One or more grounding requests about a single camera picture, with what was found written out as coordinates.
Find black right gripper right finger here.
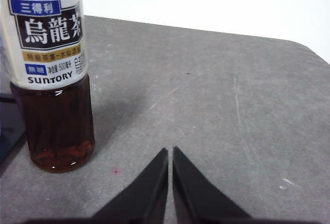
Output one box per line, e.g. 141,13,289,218
172,146,252,224

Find dark oolong tea bottle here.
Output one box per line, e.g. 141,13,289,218
0,0,95,173

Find dark blue tray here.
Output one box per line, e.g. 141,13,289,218
0,93,26,163

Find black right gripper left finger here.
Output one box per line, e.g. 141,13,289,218
92,148,169,224

